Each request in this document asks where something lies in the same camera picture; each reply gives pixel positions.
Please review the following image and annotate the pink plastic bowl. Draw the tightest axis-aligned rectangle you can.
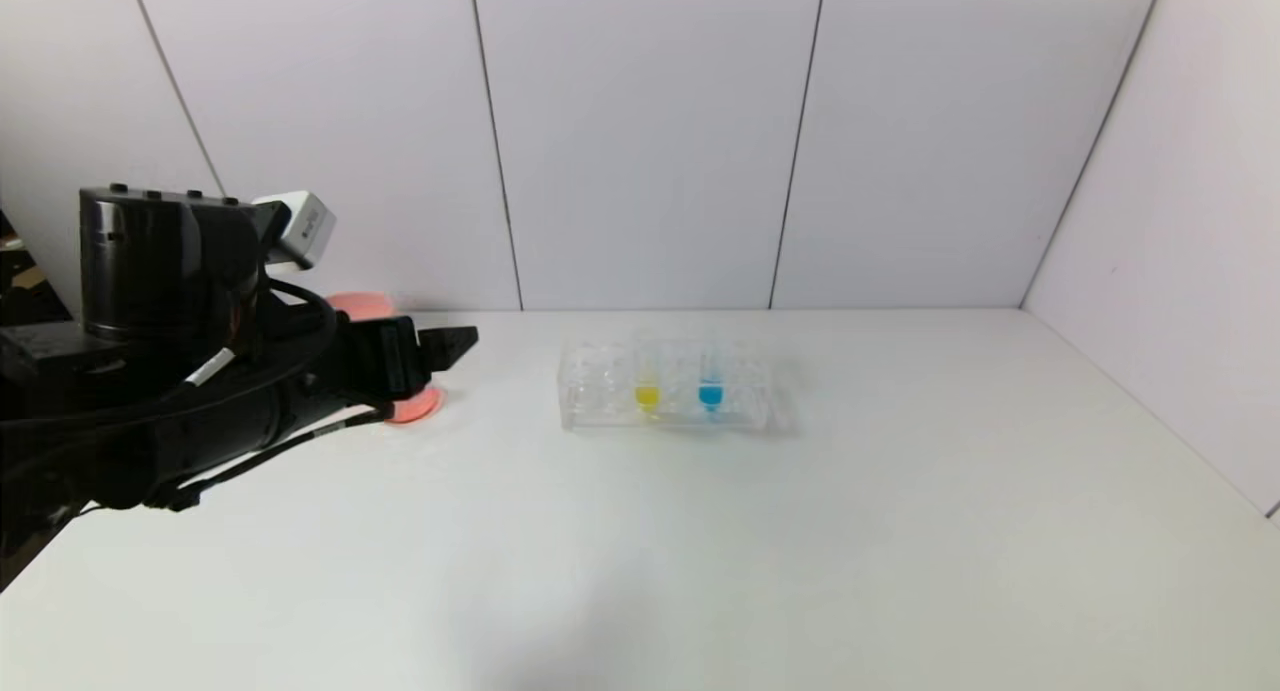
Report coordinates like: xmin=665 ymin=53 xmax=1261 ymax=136
xmin=325 ymin=291 xmax=396 ymax=322

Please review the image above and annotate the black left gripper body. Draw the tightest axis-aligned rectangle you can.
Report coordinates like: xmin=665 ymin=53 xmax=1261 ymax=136
xmin=335 ymin=315 xmax=432 ymax=402

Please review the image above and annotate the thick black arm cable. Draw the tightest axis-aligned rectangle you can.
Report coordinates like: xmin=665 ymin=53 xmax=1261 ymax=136
xmin=0 ymin=279 xmax=341 ymax=442

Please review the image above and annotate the yellow pigment test tube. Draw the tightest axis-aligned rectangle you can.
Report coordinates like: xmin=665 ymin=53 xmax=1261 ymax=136
xmin=632 ymin=331 xmax=664 ymax=419

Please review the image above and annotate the clear glass beaker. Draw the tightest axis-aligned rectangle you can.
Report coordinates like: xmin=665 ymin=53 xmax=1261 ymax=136
xmin=385 ymin=311 xmax=446 ymax=425

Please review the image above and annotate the blue pigment test tube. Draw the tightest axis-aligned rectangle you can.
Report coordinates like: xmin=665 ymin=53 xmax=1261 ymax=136
xmin=698 ymin=331 xmax=731 ymax=417

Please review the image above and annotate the clear acrylic test tube rack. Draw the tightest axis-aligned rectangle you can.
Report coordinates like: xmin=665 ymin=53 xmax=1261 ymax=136
xmin=558 ymin=333 xmax=776 ymax=434

